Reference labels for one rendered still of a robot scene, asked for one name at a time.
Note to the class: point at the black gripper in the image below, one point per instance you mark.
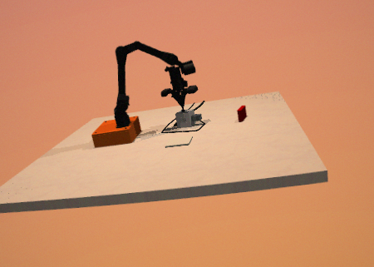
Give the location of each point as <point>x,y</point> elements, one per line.
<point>178,87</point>

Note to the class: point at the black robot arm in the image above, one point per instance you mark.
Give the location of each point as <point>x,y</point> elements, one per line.
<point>122,119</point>

